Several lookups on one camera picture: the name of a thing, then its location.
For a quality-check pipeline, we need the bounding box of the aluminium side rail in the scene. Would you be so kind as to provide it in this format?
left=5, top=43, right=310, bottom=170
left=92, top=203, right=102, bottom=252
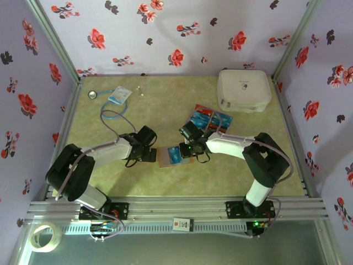
left=271, top=77, right=315, bottom=198
left=44, top=76, right=87, bottom=199

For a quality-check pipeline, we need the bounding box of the white blue surgical mask packet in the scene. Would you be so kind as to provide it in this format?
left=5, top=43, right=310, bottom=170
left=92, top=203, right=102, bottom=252
left=108, top=85, right=133, bottom=105

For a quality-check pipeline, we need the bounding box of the red credit card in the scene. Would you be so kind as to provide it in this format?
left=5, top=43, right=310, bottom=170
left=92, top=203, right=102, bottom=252
left=194, top=103, right=215, bottom=115
left=207, top=123, right=227, bottom=133

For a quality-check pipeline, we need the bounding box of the clear tape roll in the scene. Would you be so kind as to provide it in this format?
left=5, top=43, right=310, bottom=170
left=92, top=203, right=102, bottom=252
left=29, top=222, right=63, bottom=253

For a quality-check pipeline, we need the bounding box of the lilac left arm cable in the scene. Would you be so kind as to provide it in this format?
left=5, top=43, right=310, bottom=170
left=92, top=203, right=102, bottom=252
left=55, top=109, right=138, bottom=242

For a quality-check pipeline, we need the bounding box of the blue stethoscope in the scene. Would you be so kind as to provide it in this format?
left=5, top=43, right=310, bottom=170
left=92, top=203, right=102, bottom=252
left=87, top=85, right=145, bottom=120

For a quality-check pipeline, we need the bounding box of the white slotted cable duct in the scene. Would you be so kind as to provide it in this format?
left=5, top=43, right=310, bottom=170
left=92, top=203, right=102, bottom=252
left=59, top=222, right=248, bottom=235

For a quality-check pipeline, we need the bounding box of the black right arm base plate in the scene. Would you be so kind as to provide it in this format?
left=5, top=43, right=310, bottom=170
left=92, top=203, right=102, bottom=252
left=225, top=200, right=276, bottom=220

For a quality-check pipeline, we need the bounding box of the pile of red blue packets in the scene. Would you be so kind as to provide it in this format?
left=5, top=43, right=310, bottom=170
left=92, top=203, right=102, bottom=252
left=189, top=103, right=234, bottom=134

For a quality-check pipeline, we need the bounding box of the white zipped medical pouch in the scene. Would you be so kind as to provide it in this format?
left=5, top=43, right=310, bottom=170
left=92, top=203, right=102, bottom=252
left=216, top=68, right=273, bottom=114

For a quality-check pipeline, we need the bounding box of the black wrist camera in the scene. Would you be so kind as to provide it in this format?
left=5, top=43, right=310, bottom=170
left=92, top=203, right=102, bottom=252
left=137, top=125, right=157, bottom=146
left=178, top=121, right=205, bottom=142

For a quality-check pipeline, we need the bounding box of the blue credit card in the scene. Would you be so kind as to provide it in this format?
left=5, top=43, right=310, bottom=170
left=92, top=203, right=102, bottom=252
left=167, top=146, right=183, bottom=164
left=192, top=109, right=213, bottom=123
left=189, top=117, right=212, bottom=131
left=212, top=111, right=234, bottom=129

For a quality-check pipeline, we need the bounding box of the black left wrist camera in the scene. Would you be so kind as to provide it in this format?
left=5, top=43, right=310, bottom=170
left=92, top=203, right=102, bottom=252
left=137, top=125, right=157, bottom=146

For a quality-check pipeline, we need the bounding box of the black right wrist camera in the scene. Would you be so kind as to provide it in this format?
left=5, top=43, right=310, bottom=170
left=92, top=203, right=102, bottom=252
left=178, top=121, right=205, bottom=142

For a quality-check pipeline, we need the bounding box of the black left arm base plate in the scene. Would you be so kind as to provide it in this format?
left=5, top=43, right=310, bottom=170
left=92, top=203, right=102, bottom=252
left=78, top=202, right=130, bottom=221

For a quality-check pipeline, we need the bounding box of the aluminium corner post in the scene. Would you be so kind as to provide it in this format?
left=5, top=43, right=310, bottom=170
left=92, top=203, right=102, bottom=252
left=271, top=0, right=322, bottom=81
left=26, top=0, right=85, bottom=83

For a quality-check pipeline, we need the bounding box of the red white label tag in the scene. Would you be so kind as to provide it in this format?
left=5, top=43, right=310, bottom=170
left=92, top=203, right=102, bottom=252
left=173, top=218, right=194, bottom=232

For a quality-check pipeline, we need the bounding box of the long aluminium base rail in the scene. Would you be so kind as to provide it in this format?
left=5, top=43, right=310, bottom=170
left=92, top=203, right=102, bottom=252
left=26, top=195, right=329, bottom=225

